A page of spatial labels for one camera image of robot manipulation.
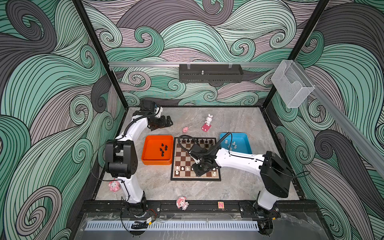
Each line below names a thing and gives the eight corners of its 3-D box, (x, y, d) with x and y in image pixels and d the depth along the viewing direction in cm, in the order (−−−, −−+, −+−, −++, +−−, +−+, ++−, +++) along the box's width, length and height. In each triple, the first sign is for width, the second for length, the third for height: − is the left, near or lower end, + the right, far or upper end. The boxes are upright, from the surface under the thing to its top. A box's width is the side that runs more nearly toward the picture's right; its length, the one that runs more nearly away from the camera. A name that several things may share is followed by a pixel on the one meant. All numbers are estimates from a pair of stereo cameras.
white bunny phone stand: (201, 130, 108) (202, 123, 101) (207, 121, 114) (208, 113, 107) (207, 132, 106) (208, 125, 100) (212, 123, 112) (214, 116, 106)
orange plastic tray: (142, 164, 91) (140, 161, 87) (147, 139, 103) (146, 135, 99) (172, 164, 91) (171, 161, 87) (174, 139, 103) (173, 135, 99)
